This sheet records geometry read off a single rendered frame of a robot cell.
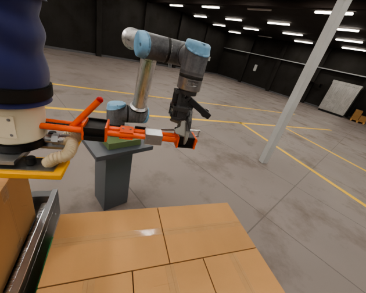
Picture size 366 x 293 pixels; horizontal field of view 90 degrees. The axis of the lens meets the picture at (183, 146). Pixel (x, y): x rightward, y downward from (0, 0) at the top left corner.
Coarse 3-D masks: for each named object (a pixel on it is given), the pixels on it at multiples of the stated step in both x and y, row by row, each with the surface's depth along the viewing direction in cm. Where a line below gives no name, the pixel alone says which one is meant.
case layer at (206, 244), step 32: (64, 224) 107; (96, 224) 111; (128, 224) 116; (160, 224) 121; (192, 224) 127; (224, 224) 133; (64, 256) 92; (96, 256) 96; (128, 256) 99; (160, 256) 103; (192, 256) 107; (224, 256) 111; (256, 256) 116; (64, 288) 81; (96, 288) 84; (128, 288) 87; (160, 288) 89; (192, 288) 93; (224, 288) 96; (256, 288) 99
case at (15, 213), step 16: (0, 192) 70; (16, 192) 82; (0, 208) 71; (16, 208) 83; (32, 208) 101; (0, 224) 71; (16, 224) 84; (0, 240) 72; (16, 240) 85; (0, 256) 72; (16, 256) 85; (0, 272) 73; (0, 288) 73
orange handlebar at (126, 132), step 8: (48, 120) 66; (56, 120) 66; (64, 120) 68; (40, 128) 63; (48, 128) 63; (56, 128) 63; (64, 128) 64; (72, 128) 65; (80, 128) 66; (112, 128) 72; (120, 128) 71; (128, 128) 73; (120, 136) 70; (128, 136) 71; (136, 136) 71; (144, 136) 72; (168, 136) 79
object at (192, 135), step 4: (192, 132) 82; (176, 136) 77; (180, 136) 75; (192, 136) 78; (180, 140) 76; (188, 140) 77; (192, 140) 78; (196, 140) 77; (176, 144) 76; (180, 144) 77; (188, 144) 78; (192, 144) 79; (192, 148) 79
